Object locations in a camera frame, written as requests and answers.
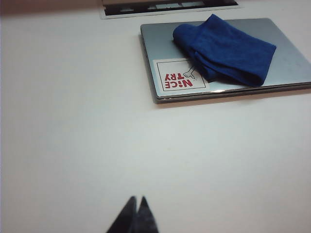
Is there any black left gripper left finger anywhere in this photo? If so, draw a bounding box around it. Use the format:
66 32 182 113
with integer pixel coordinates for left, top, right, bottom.
106 196 138 233

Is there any white Nice Try sticker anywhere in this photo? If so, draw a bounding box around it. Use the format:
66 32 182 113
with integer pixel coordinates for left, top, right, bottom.
153 57 210 96

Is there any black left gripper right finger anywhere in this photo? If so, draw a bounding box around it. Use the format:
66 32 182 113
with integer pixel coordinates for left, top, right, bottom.
132 196 159 233

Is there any grey Dell laptop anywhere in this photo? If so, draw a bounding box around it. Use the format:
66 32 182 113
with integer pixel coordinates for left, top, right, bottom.
139 17 311 105

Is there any blue rag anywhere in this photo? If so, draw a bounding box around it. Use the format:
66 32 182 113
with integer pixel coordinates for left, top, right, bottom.
172 14 277 87

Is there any white framed black glossy tray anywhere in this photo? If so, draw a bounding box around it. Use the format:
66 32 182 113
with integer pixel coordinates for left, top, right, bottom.
100 0 244 20

